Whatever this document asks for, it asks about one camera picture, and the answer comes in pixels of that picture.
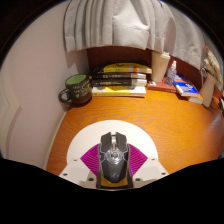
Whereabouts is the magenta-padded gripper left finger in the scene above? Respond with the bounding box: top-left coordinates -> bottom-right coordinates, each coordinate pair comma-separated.
59,143 -> 102,190

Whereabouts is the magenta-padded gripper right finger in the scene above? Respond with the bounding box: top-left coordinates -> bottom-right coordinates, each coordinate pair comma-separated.
127,144 -> 169,190

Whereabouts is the grey black computer mouse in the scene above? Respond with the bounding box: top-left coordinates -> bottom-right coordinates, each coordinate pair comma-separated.
97,131 -> 131,185

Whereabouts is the round white yellow mouse pad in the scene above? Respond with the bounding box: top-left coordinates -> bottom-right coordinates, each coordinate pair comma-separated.
66,119 -> 159,188

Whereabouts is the dark mug with green inside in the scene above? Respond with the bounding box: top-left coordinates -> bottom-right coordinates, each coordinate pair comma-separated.
58,73 -> 93,105

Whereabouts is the dark red book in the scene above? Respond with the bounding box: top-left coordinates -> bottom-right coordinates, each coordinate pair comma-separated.
146,77 -> 178,94

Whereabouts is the yellow white book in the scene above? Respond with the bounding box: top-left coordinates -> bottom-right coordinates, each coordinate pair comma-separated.
91,85 -> 147,98

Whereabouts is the blue cover book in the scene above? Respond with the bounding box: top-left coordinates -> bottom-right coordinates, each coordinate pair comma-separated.
172,73 -> 201,98

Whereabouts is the small clear sanitizer bottle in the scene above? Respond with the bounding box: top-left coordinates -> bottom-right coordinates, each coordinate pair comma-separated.
164,60 -> 178,88

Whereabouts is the white ceramic vase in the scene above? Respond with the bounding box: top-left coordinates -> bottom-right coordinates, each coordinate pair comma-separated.
199,68 -> 218,109

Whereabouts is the white lidded cup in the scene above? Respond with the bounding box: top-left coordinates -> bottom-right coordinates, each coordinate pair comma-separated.
150,50 -> 171,83

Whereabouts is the yellow black cover book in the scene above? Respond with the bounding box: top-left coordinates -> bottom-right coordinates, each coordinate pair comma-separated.
94,62 -> 153,75

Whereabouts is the white curtain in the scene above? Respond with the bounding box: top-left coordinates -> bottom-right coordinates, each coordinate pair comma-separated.
63,0 -> 214,71

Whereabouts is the white wall panel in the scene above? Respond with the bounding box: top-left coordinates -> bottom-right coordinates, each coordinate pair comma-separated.
0,71 -> 23,158

